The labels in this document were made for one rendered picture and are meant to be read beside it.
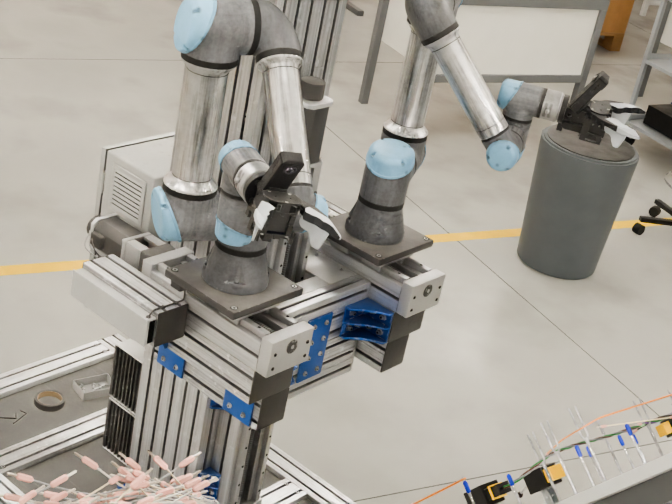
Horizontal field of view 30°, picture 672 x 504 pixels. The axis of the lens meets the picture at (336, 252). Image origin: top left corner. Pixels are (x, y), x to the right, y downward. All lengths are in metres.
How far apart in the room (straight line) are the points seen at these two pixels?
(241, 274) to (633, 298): 3.46
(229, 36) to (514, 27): 4.82
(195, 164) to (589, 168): 3.29
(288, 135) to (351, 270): 0.76
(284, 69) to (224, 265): 0.48
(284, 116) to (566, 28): 5.08
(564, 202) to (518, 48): 1.74
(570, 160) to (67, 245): 2.22
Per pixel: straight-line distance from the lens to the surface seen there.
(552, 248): 5.87
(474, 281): 5.70
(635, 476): 1.76
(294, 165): 2.19
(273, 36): 2.53
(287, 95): 2.51
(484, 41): 7.14
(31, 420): 3.93
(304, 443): 4.36
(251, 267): 2.75
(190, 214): 2.64
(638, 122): 7.87
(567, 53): 7.55
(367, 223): 3.10
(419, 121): 3.17
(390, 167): 3.04
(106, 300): 2.89
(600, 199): 5.77
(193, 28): 2.48
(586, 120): 3.09
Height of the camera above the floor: 2.50
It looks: 26 degrees down
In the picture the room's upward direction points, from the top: 12 degrees clockwise
